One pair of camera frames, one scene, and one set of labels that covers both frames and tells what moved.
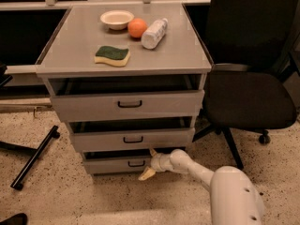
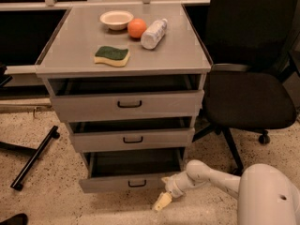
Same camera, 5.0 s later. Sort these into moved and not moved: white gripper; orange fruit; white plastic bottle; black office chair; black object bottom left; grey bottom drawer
Moved: white gripper; grey bottom drawer
Not moved: orange fruit; black office chair; white plastic bottle; black object bottom left
